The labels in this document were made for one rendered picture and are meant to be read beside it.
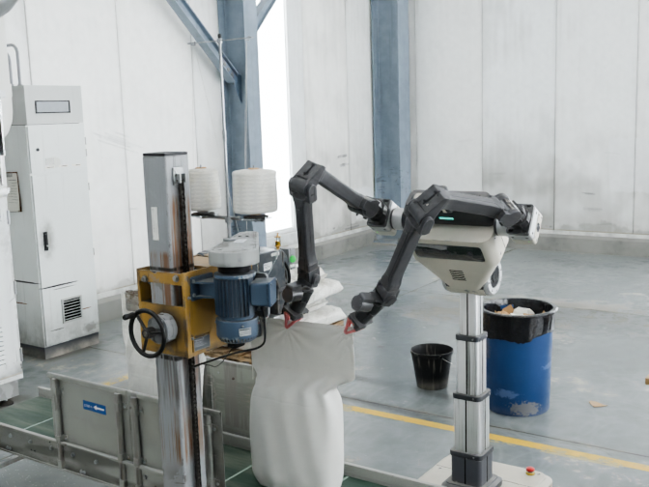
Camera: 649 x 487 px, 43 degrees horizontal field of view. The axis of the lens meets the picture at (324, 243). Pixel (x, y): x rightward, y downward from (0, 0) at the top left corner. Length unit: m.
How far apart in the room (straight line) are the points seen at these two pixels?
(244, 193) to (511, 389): 2.76
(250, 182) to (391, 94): 8.92
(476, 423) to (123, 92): 5.54
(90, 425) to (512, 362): 2.55
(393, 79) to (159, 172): 9.00
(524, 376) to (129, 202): 4.48
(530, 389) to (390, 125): 7.11
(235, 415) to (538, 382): 2.06
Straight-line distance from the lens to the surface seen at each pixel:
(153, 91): 8.50
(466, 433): 3.64
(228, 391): 4.02
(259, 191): 2.97
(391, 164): 11.85
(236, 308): 2.94
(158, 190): 2.99
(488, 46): 11.47
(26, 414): 4.67
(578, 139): 11.04
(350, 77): 11.37
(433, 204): 2.72
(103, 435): 3.90
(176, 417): 3.17
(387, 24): 11.89
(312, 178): 2.96
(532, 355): 5.20
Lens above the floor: 1.88
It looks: 9 degrees down
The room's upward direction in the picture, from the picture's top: 2 degrees counter-clockwise
